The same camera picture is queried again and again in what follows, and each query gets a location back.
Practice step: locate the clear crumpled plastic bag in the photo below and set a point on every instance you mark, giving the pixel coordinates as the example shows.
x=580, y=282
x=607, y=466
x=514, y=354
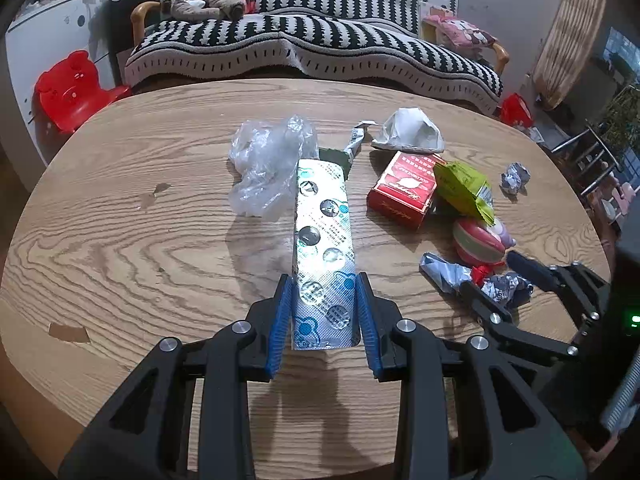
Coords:
x=265, y=160

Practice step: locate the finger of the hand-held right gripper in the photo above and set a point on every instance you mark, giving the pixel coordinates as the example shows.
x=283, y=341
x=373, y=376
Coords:
x=530, y=269
x=492, y=312

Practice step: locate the metal chair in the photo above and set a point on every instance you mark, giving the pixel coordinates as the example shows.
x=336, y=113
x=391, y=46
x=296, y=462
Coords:
x=590, y=155

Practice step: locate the white cabinet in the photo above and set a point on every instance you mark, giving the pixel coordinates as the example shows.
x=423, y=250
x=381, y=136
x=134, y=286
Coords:
x=55, y=35

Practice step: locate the flattened silver wrapper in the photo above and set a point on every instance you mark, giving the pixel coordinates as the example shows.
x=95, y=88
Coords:
x=442, y=270

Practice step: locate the woven bamboo curtain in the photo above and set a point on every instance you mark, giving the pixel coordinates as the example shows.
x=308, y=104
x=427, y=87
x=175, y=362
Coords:
x=570, y=35

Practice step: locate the wooden-armed sofa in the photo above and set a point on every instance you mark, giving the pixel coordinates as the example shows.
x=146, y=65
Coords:
x=145, y=17

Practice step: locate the pink striped round candy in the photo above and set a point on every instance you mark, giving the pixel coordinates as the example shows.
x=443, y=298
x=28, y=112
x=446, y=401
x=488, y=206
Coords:
x=477, y=242

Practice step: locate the green plant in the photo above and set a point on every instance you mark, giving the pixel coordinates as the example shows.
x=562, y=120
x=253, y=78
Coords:
x=622, y=120

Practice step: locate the black white striped sofa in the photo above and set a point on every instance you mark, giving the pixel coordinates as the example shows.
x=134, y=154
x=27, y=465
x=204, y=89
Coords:
x=320, y=25

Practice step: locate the green snack packet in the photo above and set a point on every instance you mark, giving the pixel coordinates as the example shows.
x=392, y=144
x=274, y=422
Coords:
x=462, y=187

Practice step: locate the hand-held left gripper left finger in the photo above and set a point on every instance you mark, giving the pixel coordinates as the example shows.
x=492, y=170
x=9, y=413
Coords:
x=281, y=327

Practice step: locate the pink printed cushion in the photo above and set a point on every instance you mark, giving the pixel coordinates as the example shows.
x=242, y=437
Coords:
x=462, y=30

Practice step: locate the silver pill blister pack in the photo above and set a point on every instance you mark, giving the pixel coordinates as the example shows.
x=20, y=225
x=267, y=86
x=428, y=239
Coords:
x=322, y=240

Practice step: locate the twisted white wrapper strip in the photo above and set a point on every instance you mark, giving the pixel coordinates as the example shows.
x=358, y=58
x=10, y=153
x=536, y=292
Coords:
x=356, y=139

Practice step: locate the red bear-shaped stool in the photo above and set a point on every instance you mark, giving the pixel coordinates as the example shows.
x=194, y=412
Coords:
x=70, y=90

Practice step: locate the red cardboard box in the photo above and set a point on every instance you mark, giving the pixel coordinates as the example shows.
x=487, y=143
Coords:
x=402, y=187

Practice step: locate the small foil ball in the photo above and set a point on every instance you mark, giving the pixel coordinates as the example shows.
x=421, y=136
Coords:
x=515, y=177

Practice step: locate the white crumpled paper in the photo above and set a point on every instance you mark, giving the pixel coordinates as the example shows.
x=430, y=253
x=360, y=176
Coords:
x=410, y=130

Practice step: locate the red plastic bag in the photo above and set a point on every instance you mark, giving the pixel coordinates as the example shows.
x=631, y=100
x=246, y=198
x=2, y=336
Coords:
x=516, y=110

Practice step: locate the black cabinet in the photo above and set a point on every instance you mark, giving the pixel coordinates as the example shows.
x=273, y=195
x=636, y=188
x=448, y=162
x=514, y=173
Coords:
x=127, y=30

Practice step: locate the printed foil wrapper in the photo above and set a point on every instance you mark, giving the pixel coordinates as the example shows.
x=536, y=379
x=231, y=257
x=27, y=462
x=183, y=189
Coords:
x=510, y=287

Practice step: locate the small red scrap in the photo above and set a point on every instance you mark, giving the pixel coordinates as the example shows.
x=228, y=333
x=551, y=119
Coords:
x=479, y=273

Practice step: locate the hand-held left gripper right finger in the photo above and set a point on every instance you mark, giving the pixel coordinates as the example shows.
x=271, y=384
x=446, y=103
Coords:
x=369, y=327

